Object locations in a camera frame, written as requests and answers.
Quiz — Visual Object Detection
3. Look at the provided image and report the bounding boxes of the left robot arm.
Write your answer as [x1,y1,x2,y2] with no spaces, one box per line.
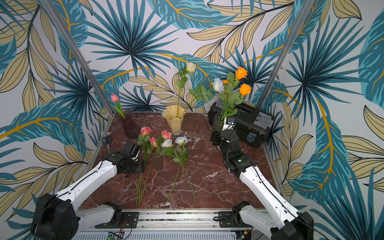
[30,142,145,240]

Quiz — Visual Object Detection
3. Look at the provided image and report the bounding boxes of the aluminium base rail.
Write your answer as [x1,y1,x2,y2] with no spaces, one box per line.
[70,208,308,240]

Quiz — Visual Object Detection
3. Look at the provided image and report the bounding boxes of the clear glass vase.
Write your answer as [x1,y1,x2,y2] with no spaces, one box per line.
[213,113,224,133]

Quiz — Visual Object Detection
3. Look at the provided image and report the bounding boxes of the aluminium frame post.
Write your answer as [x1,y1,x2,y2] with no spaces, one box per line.
[256,1,315,109]
[41,0,115,116]

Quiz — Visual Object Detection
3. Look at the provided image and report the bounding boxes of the orange rose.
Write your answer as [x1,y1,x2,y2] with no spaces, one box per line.
[220,66,249,121]
[223,84,252,119]
[221,80,230,120]

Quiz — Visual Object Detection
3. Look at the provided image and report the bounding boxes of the scissors with blue handle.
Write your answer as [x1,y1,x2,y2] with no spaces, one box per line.
[102,135,113,154]

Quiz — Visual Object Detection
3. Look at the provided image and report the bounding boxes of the white rose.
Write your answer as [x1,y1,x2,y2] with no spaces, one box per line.
[161,136,197,202]
[164,136,189,202]
[189,78,225,103]

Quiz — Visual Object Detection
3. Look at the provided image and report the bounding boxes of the pink rose small bud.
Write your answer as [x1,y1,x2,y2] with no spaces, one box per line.
[161,130,172,140]

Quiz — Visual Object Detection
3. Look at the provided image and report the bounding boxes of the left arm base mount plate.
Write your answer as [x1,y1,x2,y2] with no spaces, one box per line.
[95,212,139,229]

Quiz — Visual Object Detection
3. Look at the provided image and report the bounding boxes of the dark purple ribbed vase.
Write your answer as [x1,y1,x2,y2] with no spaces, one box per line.
[116,110,140,140]

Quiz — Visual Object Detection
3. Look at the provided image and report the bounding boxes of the left aluminium frame post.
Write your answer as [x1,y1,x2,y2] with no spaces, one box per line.
[41,0,115,116]

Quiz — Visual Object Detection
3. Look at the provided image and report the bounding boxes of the pink tulip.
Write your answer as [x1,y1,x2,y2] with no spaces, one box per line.
[111,94,126,119]

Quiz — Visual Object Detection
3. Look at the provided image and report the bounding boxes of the right aluminium frame post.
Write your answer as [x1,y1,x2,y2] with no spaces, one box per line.
[256,1,315,109]

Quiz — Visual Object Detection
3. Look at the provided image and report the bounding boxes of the black plastic toolbox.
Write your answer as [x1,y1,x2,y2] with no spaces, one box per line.
[208,100,275,148]

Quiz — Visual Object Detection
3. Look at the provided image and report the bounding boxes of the cream rose large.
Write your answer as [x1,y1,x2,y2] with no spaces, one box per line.
[175,61,197,119]

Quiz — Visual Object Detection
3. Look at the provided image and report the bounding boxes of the white rose top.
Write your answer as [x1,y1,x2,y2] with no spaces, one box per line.
[189,78,225,103]

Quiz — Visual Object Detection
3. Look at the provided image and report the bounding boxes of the cream yellow fluted vase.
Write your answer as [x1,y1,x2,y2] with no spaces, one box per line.
[162,105,186,136]

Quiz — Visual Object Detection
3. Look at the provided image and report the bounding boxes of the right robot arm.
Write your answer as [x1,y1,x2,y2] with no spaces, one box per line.
[211,129,314,240]

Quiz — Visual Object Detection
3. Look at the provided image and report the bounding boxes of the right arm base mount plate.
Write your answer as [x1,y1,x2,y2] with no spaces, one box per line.
[213,211,253,229]

